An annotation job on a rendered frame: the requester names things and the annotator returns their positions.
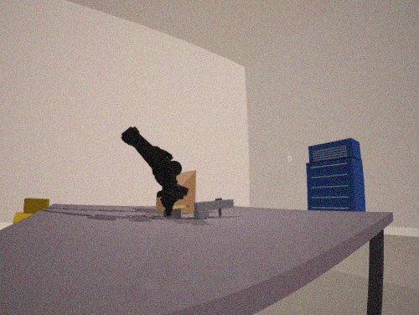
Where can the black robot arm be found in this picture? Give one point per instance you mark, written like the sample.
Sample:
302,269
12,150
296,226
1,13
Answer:
159,160

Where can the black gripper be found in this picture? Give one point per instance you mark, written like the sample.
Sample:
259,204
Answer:
168,196

